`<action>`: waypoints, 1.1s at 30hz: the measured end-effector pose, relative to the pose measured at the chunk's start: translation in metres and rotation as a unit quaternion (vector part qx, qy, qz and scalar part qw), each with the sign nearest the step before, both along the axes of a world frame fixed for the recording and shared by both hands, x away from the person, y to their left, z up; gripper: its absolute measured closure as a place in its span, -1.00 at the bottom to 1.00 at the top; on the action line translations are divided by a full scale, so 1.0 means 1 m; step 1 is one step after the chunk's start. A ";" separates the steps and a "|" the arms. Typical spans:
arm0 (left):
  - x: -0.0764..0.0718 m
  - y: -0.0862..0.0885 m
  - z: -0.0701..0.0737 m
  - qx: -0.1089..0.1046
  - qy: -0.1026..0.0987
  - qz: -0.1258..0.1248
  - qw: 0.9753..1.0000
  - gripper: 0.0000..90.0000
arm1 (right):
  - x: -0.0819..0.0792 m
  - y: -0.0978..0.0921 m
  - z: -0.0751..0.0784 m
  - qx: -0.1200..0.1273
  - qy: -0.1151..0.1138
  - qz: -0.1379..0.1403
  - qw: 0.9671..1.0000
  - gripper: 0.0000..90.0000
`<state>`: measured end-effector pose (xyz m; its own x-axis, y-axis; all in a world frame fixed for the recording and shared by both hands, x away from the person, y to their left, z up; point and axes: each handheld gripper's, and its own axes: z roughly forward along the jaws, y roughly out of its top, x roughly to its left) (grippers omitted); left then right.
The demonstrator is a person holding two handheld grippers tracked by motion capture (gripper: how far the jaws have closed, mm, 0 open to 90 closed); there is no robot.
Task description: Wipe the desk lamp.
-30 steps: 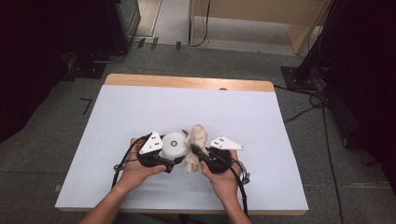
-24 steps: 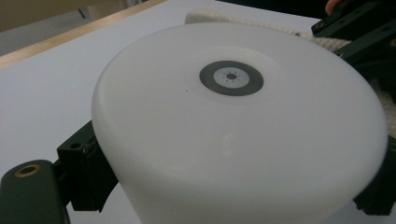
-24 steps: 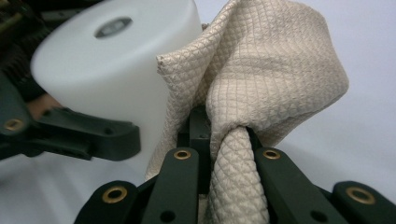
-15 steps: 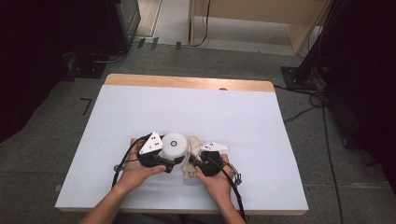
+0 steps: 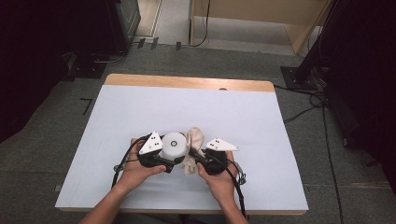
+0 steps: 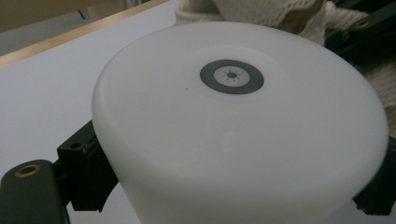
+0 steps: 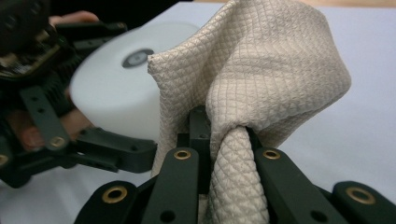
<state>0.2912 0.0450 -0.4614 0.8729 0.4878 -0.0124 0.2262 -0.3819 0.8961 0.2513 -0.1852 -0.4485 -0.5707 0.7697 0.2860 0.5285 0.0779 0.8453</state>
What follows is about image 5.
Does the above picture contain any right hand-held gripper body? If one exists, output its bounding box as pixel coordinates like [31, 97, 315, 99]
[203, 137, 241, 175]

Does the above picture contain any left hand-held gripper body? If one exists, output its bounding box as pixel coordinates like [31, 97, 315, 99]
[136, 131, 163, 169]

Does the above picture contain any beige textured cloth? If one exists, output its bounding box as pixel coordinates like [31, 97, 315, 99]
[182, 126, 206, 175]

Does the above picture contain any white cylinder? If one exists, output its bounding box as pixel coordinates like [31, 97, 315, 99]
[160, 132, 189, 162]

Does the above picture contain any person's right hand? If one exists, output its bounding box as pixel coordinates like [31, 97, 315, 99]
[197, 151, 239, 203]

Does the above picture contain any person's left hand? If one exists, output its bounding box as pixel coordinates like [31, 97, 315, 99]
[120, 138, 167, 194]

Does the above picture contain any white table cover sheet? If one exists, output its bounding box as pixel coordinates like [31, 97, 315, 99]
[55, 84, 309, 212]

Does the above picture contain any black flat stand base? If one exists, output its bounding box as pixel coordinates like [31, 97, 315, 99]
[65, 51, 108, 79]

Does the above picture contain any black cabinet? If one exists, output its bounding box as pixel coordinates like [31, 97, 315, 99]
[105, 0, 142, 54]

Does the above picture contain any dark curtain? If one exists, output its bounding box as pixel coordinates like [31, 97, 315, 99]
[0, 0, 110, 145]
[321, 0, 396, 198]

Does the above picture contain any light wooden furniture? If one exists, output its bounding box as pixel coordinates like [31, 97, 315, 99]
[189, 0, 332, 56]

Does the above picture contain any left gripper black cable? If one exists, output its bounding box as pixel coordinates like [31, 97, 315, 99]
[111, 134, 149, 189]

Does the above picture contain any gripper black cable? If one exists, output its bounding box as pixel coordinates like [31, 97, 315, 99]
[111, 134, 149, 189]
[222, 158, 248, 219]

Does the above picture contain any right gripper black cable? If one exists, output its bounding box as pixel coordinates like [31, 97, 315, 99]
[222, 158, 248, 219]

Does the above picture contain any long black floor cable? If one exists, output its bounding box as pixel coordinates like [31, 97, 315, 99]
[321, 105, 344, 224]

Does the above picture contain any black floor cable loop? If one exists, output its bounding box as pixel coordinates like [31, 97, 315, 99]
[274, 83, 329, 124]

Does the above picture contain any black stand with base plate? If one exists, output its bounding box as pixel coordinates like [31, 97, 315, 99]
[279, 0, 345, 91]

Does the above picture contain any black hanging cable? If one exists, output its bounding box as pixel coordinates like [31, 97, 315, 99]
[190, 0, 211, 49]

